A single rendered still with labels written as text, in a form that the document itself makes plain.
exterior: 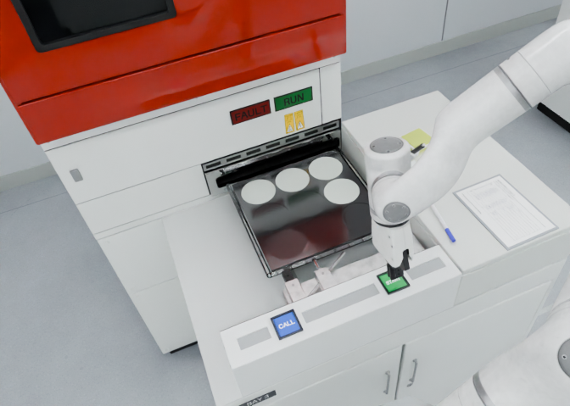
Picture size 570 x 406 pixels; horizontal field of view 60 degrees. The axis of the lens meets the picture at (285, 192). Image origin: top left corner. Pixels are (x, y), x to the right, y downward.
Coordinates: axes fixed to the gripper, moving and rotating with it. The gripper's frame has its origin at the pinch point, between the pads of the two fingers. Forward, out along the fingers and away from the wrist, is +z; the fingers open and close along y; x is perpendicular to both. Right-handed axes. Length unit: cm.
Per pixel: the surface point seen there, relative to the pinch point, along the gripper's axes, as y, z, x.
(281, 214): -37.5, 3.2, -14.2
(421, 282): 1.7, 5.4, 5.5
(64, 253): -157, 69, -104
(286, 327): -0.3, 4.4, -26.5
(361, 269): -13.4, 10.3, -2.3
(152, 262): -64, 24, -54
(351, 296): -2.0, 4.9, -10.2
